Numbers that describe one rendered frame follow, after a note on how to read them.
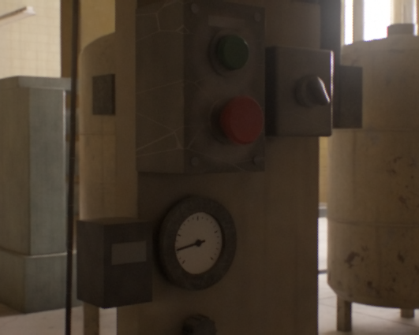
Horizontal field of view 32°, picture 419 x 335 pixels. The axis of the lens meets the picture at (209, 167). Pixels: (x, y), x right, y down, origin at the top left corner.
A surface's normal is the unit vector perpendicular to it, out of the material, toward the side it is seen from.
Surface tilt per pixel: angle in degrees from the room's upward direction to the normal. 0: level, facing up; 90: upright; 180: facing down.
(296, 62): 90
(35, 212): 90
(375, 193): 90
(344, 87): 90
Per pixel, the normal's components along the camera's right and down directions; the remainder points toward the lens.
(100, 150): -0.69, 0.02
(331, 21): 0.06, 0.04
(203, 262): 0.61, 0.03
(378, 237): -0.50, 0.03
